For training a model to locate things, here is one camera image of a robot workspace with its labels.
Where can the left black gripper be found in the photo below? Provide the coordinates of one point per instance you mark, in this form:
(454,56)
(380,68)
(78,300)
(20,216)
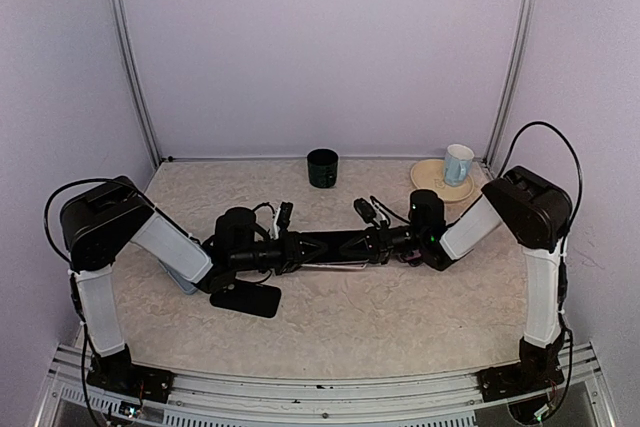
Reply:
(293,255)

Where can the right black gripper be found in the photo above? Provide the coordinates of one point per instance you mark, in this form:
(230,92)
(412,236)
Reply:
(378,244)

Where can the pink phone case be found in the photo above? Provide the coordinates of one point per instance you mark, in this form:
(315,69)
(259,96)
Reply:
(336,266)

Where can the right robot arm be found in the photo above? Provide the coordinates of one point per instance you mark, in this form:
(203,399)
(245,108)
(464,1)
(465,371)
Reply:
(535,211)

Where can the black phone case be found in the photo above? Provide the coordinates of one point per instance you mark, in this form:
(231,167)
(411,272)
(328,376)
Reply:
(249,298)

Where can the light blue phone case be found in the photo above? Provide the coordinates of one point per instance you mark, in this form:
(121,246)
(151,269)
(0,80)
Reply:
(185,286)

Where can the dark green cup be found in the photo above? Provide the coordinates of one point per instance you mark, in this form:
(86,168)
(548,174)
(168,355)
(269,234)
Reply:
(322,168)

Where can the beige round plate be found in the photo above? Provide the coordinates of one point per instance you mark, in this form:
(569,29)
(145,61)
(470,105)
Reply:
(428,174)

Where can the light blue mug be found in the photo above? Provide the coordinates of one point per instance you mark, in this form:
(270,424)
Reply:
(457,164)

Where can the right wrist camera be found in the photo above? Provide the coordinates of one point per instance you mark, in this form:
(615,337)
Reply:
(371,214)

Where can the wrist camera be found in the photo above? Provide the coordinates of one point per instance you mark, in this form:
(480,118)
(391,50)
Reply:
(371,214)
(284,214)

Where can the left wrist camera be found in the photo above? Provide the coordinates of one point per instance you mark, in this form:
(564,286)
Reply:
(284,214)

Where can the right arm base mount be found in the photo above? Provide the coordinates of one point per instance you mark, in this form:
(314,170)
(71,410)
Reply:
(498,383)

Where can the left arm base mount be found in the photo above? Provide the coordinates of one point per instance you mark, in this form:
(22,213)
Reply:
(140,382)

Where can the right aluminium frame post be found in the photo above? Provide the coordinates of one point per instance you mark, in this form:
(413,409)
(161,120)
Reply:
(525,15)

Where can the aluminium frame post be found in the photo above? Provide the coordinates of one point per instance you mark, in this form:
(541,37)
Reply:
(525,15)
(133,80)

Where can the left aluminium frame post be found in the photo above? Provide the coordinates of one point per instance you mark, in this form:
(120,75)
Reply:
(133,80)

